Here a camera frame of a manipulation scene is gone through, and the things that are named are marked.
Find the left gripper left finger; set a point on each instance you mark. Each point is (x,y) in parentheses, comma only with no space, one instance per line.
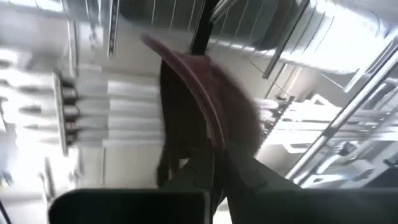
(140,207)

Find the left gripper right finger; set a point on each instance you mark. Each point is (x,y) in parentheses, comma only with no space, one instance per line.
(295,207)

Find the black overhead beam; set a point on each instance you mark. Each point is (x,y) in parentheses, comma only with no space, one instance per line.
(203,28)

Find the silver aluminium frame bar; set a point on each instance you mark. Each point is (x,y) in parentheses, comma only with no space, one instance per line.
(342,117)

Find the silver ceiling air duct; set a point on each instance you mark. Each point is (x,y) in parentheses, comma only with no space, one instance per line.
(326,34)

